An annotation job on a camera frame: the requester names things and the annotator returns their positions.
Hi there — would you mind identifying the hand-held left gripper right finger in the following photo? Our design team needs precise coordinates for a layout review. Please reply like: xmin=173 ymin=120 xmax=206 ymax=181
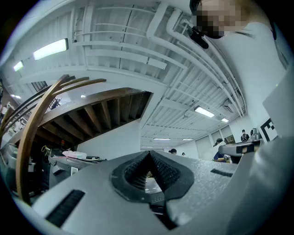
xmin=149 ymin=151 xmax=242 ymax=230

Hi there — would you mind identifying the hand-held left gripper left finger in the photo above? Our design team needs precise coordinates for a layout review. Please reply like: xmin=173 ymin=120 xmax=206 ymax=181
xmin=32 ymin=150 xmax=169 ymax=235

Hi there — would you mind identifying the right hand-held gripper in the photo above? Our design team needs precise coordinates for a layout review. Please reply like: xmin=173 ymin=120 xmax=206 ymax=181
xmin=218 ymin=118 xmax=280 ymax=158

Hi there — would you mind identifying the ceiling air conditioner unit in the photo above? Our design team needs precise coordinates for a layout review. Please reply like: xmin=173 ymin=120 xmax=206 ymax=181
xmin=223 ymin=98 xmax=235 ymax=113

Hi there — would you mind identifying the black and white appliance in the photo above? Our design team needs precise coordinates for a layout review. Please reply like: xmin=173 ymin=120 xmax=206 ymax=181
xmin=47 ymin=154 xmax=108 ymax=184

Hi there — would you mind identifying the person's grey T-shirt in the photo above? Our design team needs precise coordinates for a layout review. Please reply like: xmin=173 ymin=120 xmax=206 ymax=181
xmin=206 ymin=22 xmax=290 ymax=131

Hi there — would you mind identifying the wooden staircase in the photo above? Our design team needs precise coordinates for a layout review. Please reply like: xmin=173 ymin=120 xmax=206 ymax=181
xmin=34 ymin=87 xmax=154 ymax=147

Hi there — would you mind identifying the white ceiling pipe bundle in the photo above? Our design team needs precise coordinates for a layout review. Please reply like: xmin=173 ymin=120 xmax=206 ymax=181
xmin=146 ymin=3 xmax=244 ymax=118

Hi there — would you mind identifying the person's head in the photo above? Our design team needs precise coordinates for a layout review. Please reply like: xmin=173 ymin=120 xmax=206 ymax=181
xmin=190 ymin=0 xmax=276 ymax=39

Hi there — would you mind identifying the black head-worn camera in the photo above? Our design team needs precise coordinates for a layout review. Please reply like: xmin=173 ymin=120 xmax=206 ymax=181
xmin=187 ymin=25 xmax=210 ymax=50

